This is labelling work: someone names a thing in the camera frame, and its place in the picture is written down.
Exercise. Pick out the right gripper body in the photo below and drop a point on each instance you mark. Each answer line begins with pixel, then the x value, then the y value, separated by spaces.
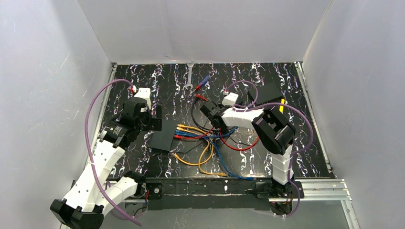
pixel 208 109

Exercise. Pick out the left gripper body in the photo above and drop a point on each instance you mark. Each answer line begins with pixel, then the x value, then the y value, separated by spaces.
pixel 155 118

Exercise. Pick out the black network switch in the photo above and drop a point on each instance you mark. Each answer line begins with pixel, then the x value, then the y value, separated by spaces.
pixel 268 93
pixel 163 139

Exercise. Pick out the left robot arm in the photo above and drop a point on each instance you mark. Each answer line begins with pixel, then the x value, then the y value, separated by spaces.
pixel 87 203

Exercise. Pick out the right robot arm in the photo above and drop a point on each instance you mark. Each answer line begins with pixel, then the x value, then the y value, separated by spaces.
pixel 275 132

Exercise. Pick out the silver wrench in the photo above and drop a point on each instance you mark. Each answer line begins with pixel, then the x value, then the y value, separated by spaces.
pixel 189 84

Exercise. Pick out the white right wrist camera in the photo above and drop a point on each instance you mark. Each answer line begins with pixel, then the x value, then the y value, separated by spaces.
pixel 230 99

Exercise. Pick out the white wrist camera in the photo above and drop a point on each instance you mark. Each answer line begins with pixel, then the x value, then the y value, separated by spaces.
pixel 144 93
pixel 230 99

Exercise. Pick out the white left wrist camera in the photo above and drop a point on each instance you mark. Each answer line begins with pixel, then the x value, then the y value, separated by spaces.
pixel 144 93

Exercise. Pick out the blue handled screwdriver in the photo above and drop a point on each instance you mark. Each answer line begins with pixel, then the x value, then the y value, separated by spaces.
pixel 201 83

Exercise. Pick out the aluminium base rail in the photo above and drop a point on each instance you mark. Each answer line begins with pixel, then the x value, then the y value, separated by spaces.
pixel 309 189

